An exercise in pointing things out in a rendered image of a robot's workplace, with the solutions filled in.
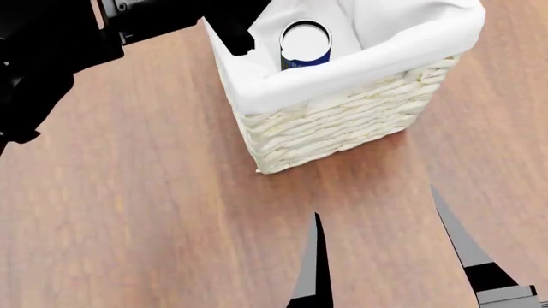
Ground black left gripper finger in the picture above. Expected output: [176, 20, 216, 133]
[204, 0, 276, 57]

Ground blue soup can white lid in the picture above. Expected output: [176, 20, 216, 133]
[278, 18, 334, 72]

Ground white woven wicker basket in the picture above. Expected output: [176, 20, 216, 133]
[217, 54, 462, 175]

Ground white cloth basket liner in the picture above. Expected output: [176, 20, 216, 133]
[201, 0, 487, 116]

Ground grey black strut with box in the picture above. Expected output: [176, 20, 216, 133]
[430, 185, 548, 308]

